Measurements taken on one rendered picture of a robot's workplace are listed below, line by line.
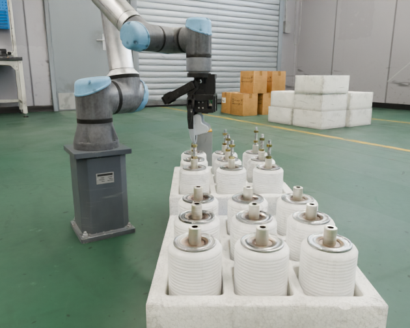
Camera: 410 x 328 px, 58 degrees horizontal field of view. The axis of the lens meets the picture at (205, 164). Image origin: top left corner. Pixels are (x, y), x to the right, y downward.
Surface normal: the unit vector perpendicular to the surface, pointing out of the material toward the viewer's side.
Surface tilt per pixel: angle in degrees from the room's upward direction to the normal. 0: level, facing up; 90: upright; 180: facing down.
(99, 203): 90
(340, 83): 90
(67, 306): 0
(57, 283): 0
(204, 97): 90
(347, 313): 90
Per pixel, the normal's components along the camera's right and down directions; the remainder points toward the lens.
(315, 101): -0.85, 0.12
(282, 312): 0.00, 0.23
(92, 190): 0.51, 0.20
